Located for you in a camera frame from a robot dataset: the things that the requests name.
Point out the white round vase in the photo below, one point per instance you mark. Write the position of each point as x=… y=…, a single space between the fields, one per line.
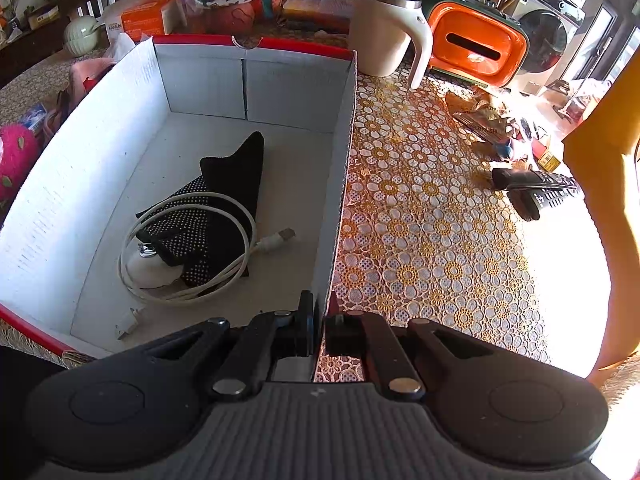
x=81 y=36

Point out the washing machine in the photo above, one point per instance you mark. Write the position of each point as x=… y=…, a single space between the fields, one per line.
x=550 y=26

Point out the pink plush strawberry toy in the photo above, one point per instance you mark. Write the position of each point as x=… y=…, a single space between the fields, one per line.
x=19 y=151

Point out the white red-rimmed cardboard box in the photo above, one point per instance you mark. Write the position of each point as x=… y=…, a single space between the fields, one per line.
x=138 y=137

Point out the colourful flat box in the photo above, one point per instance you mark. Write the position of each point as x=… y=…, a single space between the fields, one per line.
x=328 y=15

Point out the crumpled snack wrappers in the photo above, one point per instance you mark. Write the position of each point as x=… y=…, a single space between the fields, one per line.
x=478 y=114

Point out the cream mug with steel rim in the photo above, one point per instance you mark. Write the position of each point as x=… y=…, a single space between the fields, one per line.
x=380 y=32

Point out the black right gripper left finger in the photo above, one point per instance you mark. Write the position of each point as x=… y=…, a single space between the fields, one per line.
x=276 y=346

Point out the orange green tissue box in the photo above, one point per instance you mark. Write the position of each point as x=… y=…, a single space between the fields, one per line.
x=474 y=41

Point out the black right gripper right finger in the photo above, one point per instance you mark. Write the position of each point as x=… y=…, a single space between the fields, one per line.
x=404 y=363

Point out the floral lace tablecloth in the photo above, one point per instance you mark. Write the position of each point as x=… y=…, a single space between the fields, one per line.
x=420 y=236

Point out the black remote control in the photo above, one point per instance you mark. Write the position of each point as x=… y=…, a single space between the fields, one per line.
x=531 y=191

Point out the orange cardboard box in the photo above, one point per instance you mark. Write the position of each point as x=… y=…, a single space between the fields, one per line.
x=153 y=18

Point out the yellow chair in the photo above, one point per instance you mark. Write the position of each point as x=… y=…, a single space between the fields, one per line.
x=602 y=156

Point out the black dotted cloth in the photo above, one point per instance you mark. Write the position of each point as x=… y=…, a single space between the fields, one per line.
x=213 y=214

